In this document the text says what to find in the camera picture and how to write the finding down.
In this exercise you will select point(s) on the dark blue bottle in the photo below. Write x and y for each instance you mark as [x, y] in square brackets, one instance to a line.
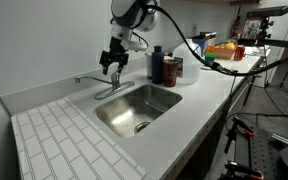
[157, 65]

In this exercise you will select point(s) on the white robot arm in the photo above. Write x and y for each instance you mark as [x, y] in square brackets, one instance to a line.
[127, 16]

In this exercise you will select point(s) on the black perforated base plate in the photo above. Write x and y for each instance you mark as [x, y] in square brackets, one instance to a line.
[259, 153]

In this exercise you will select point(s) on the green cup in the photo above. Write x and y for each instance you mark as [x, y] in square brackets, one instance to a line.
[210, 58]

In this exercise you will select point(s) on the silver can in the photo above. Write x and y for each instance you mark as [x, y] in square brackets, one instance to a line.
[148, 58]

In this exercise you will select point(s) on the white tile mat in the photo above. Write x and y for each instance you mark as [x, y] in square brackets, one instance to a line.
[57, 141]

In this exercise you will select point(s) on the dark red tumbler cup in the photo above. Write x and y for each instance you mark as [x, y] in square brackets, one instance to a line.
[170, 72]

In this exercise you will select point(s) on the chrome sink faucet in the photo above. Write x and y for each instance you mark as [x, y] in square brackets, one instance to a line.
[116, 85]

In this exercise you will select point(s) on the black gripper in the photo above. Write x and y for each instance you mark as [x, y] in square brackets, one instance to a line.
[116, 53]

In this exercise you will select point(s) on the stainless steel sink basin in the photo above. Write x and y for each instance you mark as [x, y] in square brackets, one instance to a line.
[129, 114]

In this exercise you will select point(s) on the black camera tripod stand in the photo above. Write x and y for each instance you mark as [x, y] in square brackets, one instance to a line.
[262, 37]

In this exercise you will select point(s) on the wooden fruit basket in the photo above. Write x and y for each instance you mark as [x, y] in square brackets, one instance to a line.
[225, 50]

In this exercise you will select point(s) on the red can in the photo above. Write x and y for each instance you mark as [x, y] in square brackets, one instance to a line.
[239, 52]

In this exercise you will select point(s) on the translucent plastic jug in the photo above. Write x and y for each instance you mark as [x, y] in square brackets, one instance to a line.
[189, 67]

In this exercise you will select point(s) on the orange black clamp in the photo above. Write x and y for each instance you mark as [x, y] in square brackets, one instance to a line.
[238, 126]
[237, 171]

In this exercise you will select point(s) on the orange black clamp left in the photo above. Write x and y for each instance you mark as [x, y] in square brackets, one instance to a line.
[238, 126]

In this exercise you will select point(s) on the orange black clamp right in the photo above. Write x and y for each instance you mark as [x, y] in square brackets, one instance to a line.
[237, 171]

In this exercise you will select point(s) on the blue box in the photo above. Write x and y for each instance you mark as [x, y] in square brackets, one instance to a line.
[205, 39]

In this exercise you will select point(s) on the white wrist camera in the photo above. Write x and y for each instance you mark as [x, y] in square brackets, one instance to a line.
[128, 44]

